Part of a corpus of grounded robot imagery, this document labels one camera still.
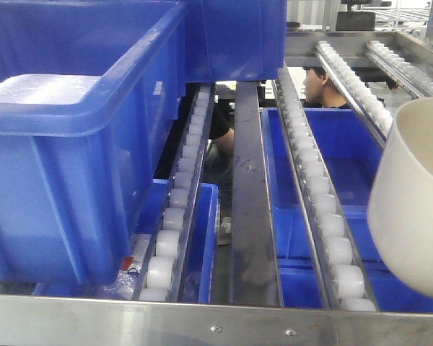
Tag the white plastic bin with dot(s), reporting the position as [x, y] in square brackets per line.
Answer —
[400, 210]

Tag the white roller track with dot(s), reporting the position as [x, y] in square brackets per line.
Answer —
[162, 271]
[412, 79]
[340, 272]
[369, 109]

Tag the white roller track far right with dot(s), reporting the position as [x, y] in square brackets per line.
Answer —
[412, 79]

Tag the person in black shirt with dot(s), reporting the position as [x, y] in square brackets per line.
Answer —
[320, 91]

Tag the blue crate lower left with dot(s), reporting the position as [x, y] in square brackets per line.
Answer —
[199, 268]

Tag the blue crate upper middle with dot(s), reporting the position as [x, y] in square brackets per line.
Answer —
[234, 40]

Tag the white roller track middle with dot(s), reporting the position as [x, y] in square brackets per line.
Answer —
[340, 272]

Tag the large blue crate near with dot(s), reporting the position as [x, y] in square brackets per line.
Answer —
[74, 174]

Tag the steel front shelf beam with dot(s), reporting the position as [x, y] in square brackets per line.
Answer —
[29, 320]

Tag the white roller track left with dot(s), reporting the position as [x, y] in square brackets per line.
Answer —
[162, 271]

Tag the grey metal divider rail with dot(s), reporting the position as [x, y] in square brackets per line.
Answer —
[254, 270]

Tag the blue crate lower right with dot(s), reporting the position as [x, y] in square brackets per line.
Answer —
[352, 157]

